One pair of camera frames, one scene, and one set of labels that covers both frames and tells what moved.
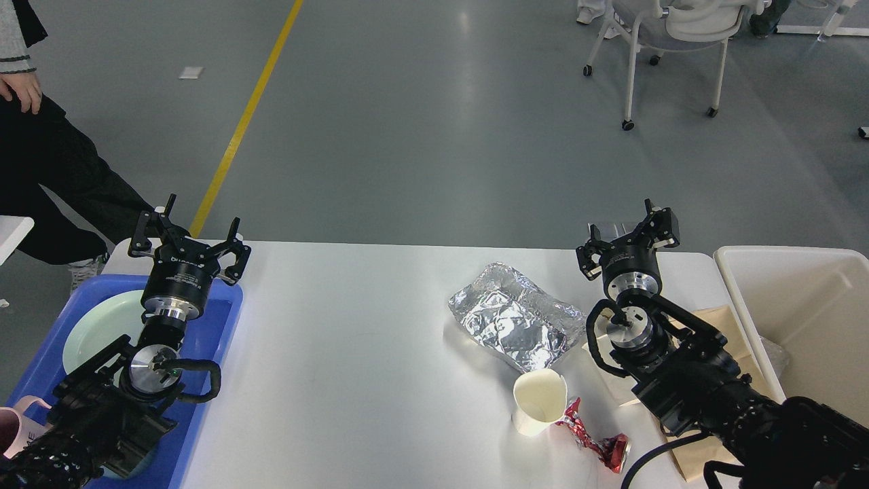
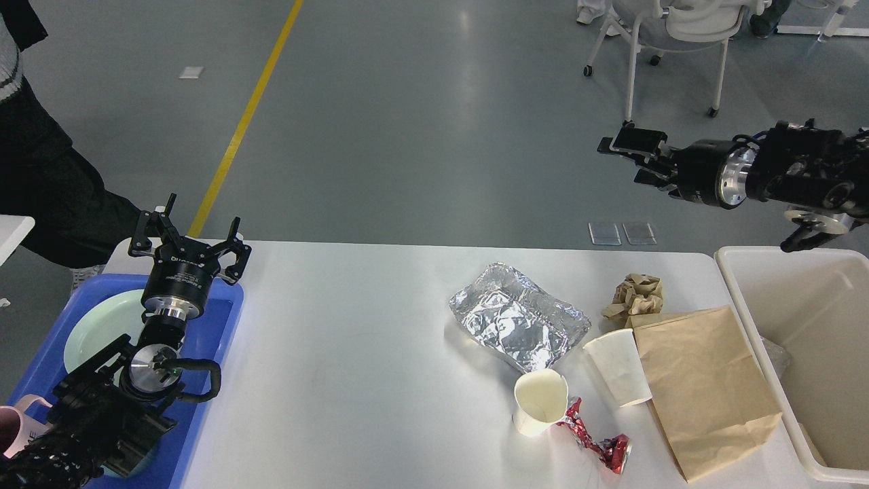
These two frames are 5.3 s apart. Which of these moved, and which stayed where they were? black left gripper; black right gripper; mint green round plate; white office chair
Moved: black right gripper
Stayed: black left gripper; mint green round plate; white office chair
